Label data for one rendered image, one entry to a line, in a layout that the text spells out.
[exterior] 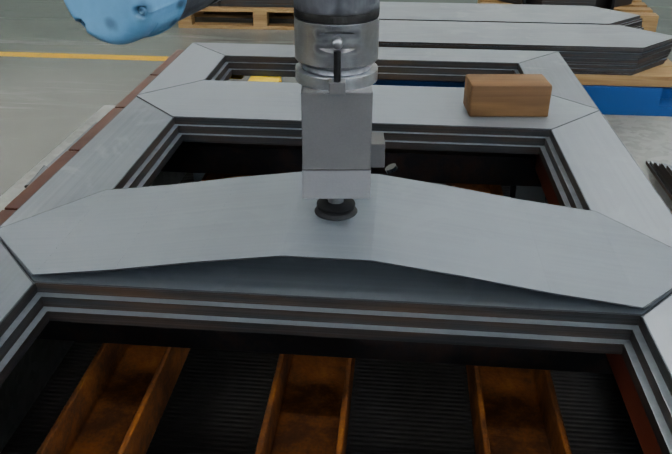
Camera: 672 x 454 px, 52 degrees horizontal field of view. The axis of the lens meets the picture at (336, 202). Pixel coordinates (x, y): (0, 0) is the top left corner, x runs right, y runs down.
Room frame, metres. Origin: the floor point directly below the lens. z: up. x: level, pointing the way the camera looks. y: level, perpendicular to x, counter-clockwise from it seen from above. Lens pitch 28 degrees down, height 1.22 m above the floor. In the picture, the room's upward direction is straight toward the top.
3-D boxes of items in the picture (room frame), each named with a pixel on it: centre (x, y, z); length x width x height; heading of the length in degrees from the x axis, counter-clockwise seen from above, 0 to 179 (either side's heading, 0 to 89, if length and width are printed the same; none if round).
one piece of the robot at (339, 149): (0.61, -0.01, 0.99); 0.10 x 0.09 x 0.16; 90
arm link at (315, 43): (0.61, 0.00, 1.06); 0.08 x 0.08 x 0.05
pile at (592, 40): (1.61, -0.34, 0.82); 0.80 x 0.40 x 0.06; 85
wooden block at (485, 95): (1.02, -0.26, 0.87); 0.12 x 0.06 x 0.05; 90
